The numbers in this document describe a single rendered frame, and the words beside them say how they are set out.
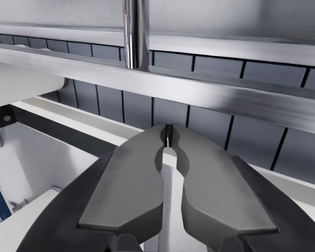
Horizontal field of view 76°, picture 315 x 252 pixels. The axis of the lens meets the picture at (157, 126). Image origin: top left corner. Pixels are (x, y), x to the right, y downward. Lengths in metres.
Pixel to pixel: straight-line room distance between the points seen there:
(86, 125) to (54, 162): 0.20
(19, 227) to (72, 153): 0.15
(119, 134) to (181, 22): 0.13
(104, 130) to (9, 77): 0.10
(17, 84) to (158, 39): 0.15
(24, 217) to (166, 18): 0.38
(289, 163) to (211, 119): 0.07
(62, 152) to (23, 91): 0.15
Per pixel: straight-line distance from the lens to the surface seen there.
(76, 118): 0.24
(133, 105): 0.22
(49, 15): 0.37
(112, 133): 0.20
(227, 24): 0.22
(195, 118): 0.19
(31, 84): 0.26
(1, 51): 0.20
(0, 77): 0.25
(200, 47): 0.17
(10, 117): 0.42
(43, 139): 0.41
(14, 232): 0.43
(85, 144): 0.34
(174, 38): 0.18
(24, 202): 0.68
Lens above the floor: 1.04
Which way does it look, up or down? 50 degrees down
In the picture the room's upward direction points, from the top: 127 degrees counter-clockwise
